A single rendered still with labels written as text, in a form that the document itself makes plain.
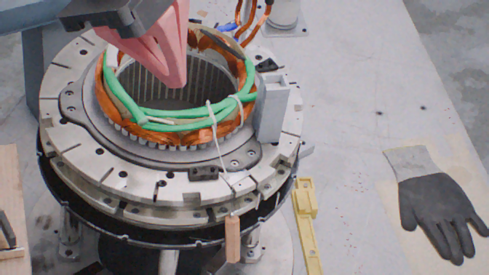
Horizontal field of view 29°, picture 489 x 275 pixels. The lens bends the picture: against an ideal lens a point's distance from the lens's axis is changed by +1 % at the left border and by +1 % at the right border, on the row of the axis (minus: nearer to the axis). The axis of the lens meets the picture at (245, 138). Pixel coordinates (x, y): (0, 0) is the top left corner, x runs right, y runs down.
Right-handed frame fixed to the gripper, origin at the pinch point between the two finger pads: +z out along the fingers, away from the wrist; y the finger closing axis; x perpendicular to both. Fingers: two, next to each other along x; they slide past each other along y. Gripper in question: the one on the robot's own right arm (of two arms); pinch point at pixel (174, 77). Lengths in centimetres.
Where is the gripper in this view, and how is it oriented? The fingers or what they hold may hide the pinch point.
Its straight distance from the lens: 74.7
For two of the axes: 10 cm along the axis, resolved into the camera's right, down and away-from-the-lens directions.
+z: 3.6, 7.8, 5.1
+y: 4.2, -6.2, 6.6
